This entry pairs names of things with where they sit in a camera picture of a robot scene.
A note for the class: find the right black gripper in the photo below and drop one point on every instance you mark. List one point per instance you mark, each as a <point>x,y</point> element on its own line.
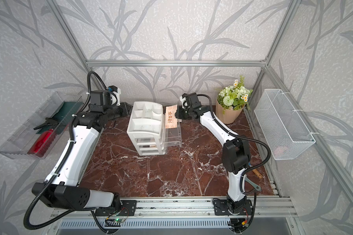
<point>178,114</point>

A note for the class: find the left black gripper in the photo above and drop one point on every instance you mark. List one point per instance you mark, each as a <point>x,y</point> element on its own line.
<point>125,106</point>

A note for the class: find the white plastic drawer organizer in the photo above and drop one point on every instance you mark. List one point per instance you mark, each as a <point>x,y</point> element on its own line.
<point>146,128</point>

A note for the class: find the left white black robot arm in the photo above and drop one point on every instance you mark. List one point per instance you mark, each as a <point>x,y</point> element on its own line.
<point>61,188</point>

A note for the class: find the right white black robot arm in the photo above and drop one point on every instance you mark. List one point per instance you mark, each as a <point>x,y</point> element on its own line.
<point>236,154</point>

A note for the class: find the beige flower pot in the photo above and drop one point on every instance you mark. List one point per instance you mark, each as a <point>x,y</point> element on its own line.
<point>227,116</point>

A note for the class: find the white green artificial flowers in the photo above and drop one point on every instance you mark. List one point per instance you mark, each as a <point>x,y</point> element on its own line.
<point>235,96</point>

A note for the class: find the green cloth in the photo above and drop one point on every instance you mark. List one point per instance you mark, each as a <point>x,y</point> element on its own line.
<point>63,115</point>

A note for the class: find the black clamp tool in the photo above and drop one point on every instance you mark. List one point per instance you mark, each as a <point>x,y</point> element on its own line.
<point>50,123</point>

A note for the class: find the red brush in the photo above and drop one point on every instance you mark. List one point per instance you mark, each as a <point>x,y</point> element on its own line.
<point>43,143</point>

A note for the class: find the pink object in basket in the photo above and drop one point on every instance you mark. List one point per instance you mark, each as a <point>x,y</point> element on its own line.
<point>280,151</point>

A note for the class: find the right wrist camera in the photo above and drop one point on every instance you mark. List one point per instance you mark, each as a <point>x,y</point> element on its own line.
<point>183,101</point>

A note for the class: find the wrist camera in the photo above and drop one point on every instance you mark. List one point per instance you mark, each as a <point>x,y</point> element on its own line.
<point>183,101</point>
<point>114,93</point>

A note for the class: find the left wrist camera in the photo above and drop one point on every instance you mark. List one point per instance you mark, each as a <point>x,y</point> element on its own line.
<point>114,93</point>

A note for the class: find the clear plastic wall tray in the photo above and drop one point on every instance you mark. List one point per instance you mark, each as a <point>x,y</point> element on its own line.
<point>37,136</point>

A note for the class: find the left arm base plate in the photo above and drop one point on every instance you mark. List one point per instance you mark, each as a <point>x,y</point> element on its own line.
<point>125,208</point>

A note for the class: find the white wire mesh basket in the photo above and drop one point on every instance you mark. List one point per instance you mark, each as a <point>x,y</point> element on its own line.
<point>282,124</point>

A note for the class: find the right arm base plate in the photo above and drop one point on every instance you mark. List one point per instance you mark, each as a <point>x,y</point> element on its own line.
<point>230,207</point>

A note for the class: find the aluminium front rail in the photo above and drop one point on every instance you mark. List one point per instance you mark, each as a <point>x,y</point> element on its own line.
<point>203,207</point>

